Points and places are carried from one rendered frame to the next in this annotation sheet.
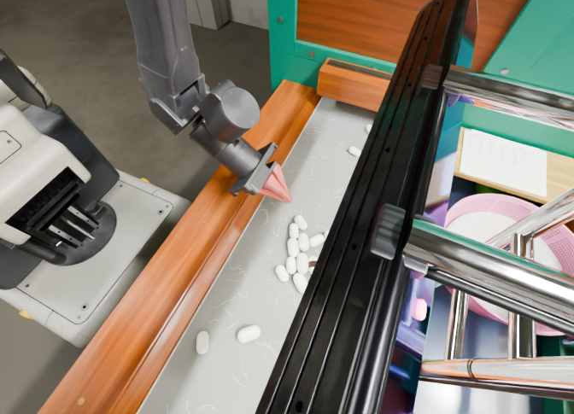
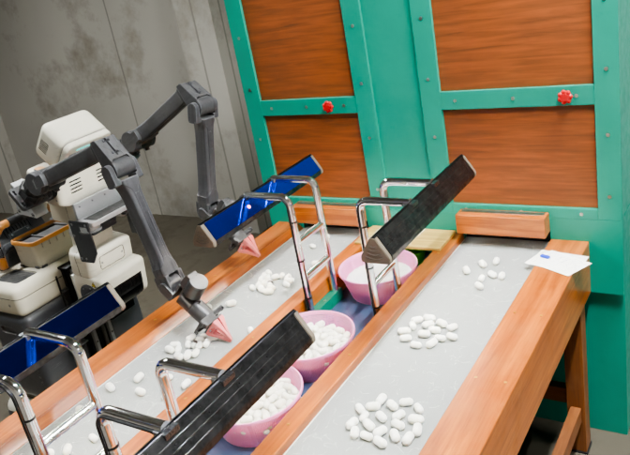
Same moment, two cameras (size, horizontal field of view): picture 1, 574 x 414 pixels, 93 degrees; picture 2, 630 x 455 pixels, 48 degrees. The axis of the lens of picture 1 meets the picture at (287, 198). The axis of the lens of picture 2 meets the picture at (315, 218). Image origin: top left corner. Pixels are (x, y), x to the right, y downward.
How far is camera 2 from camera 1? 2.12 m
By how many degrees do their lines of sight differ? 39
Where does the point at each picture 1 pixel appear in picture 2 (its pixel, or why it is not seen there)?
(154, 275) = not seen: hidden behind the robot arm
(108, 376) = (166, 313)
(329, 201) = (289, 265)
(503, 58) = (372, 183)
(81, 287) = not seen: hidden behind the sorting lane
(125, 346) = (173, 308)
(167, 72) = (206, 195)
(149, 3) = (204, 175)
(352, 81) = (308, 208)
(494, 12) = (358, 165)
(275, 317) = (246, 300)
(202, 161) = not seen: hidden behind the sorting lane
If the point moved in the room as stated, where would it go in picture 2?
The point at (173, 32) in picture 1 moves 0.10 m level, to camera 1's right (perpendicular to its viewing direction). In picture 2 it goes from (210, 183) to (237, 179)
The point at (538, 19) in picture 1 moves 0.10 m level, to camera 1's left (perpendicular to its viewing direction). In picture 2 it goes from (372, 165) to (345, 169)
